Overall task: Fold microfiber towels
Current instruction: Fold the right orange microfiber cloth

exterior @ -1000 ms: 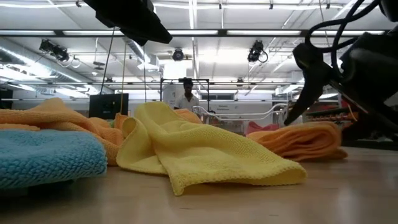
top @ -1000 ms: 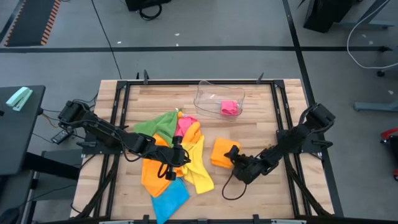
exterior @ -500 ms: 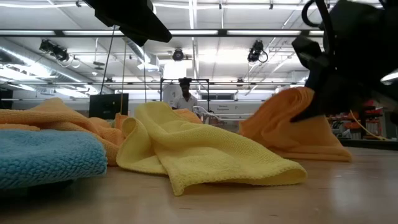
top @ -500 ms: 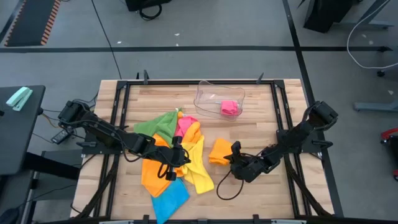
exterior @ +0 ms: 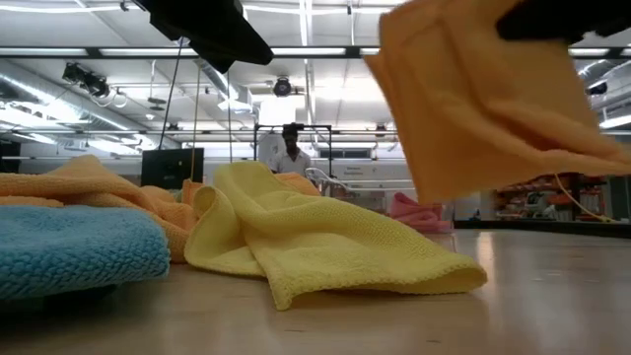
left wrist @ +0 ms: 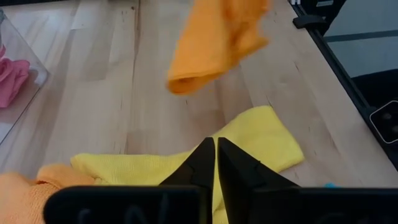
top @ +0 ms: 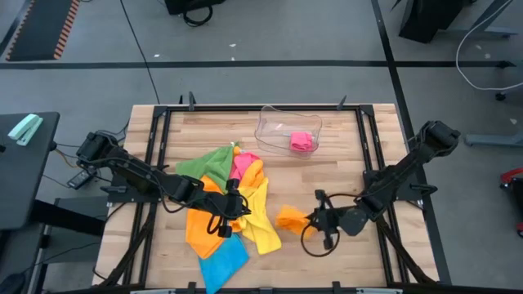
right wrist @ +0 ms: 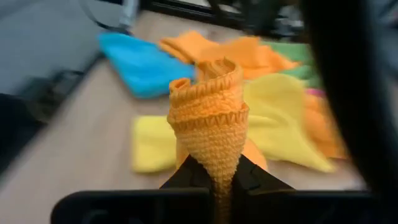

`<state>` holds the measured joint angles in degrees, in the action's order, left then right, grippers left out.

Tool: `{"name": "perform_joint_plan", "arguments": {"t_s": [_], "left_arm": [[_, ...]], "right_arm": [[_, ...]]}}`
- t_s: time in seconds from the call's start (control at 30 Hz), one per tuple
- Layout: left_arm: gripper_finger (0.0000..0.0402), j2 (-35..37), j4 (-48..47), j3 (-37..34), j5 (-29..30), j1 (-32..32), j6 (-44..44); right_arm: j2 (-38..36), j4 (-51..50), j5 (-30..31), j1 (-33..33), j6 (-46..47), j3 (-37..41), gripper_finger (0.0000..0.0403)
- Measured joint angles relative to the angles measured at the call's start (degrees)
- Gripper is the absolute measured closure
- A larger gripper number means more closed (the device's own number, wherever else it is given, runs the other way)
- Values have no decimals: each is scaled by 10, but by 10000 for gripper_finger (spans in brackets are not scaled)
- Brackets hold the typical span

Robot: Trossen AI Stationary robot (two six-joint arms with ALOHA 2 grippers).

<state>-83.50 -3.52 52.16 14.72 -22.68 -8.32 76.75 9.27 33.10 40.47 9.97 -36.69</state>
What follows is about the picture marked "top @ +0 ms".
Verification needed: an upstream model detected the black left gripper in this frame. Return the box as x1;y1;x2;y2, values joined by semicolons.
211;178;253;238

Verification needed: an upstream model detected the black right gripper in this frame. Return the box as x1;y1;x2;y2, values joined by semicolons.
304;189;344;251

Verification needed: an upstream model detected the pink microfiber towel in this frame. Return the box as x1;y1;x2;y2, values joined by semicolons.
288;131;315;153
228;151;262;181

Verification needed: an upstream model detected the yellow microfiber towel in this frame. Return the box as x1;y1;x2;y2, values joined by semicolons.
230;177;283;256

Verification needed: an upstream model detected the green microfiber towel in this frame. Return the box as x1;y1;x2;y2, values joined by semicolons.
175;142;237;193

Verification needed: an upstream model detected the blue microfiber towel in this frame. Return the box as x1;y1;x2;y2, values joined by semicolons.
198;233;250;294

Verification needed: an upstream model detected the clear plastic bin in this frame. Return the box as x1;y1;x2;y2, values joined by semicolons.
253;105;324;160

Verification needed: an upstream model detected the black power adapter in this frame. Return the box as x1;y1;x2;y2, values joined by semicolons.
67;169;94;190

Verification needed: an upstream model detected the black desk base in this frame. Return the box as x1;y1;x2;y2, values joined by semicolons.
0;195;108;294

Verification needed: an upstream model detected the grey metal desk foot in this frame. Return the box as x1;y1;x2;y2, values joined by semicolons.
443;0;520;40
464;132;523;148

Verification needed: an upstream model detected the red and black cart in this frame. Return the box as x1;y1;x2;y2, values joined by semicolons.
498;166;523;238

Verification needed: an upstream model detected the black equipment box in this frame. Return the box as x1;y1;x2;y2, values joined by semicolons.
164;0;226;16

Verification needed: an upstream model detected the black side table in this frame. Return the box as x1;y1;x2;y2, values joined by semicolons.
0;111;61;232

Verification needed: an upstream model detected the mint green stapler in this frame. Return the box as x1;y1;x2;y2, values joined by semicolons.
7;113;44;147

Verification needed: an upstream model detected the black cabinet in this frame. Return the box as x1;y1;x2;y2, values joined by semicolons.
398;0;477;44

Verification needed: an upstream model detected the black orange-edged floor mat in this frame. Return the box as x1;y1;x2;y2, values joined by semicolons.
6;0;82;62

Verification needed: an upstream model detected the black aluminium table frame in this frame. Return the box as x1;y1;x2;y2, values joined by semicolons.
92;91;442;294

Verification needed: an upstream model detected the thin black floor cable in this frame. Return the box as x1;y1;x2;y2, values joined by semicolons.
119;0;161;105

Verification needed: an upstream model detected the black coiled cable loop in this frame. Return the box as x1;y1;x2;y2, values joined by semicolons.
182;3;214;28

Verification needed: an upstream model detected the white floor cable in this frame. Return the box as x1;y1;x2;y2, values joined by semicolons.
454;0;523;91

